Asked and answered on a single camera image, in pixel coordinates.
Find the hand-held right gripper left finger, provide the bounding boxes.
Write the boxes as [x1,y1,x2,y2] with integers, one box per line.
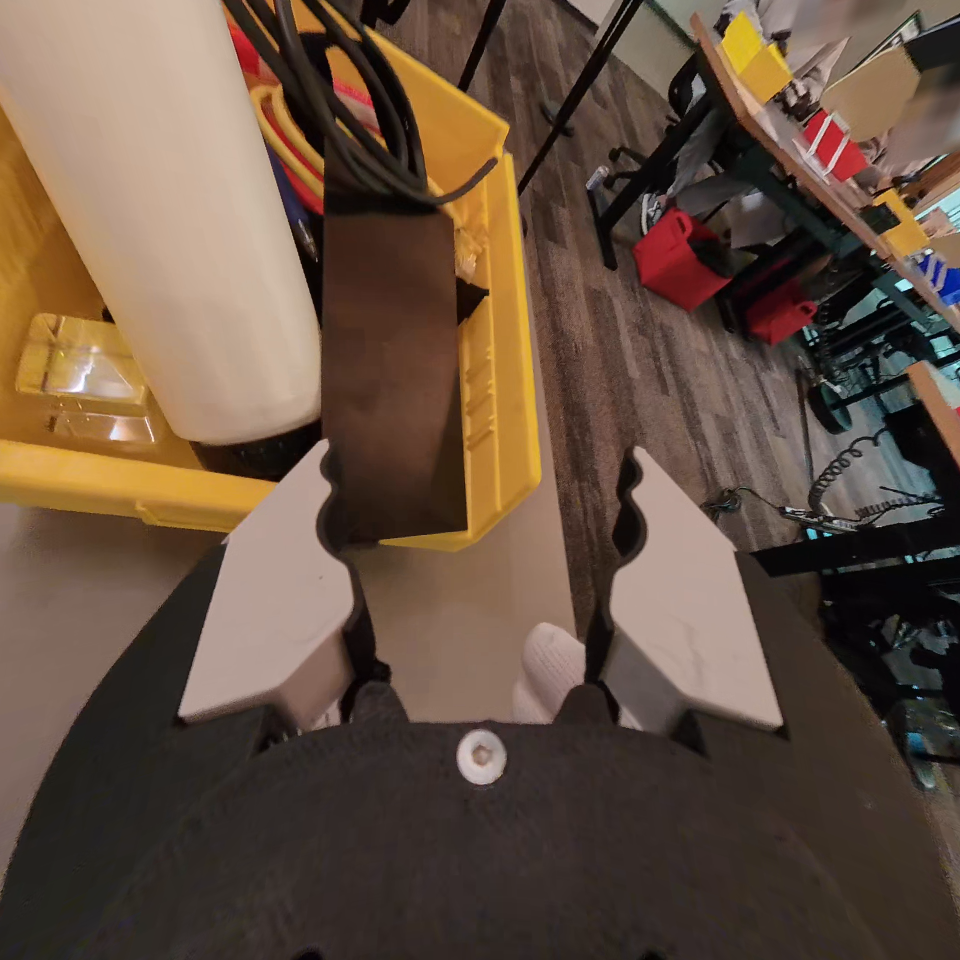
[178,438,390,735]

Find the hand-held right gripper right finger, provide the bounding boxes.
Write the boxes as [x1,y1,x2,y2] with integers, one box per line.
[583,446,786,741]

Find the yellow plastic bin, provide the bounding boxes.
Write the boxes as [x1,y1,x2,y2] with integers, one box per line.
[0,0,543,555]

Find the black rubber cord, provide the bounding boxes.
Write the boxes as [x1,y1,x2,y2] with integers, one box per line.
[223,0,501,207]

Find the person's right hand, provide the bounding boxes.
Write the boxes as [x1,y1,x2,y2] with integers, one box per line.
[512,622,588,726]

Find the white power strip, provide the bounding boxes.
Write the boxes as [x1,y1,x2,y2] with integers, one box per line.
[778,505,865,531]

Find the clear plastic package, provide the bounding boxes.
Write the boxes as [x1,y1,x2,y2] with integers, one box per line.
[15,313,160,445]

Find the wooden edge table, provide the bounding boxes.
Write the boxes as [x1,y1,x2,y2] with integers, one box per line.
[906,362,960,472]

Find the blue striped bin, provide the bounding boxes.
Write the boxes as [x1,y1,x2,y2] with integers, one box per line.
[909,251,960,306]

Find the white foam roll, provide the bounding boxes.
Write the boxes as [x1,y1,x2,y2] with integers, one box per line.
[0,0,324,445]

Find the long work table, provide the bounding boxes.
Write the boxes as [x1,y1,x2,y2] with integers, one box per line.
[588,11,960,335]

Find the red plastic bin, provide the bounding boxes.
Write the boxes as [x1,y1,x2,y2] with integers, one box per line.
[799,109,871,183]

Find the wooden tray with black pad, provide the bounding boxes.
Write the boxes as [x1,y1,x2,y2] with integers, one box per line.
[819,11,960,142]

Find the black coiled cord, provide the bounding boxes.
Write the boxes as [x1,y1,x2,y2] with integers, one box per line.
[807,429,891,513]

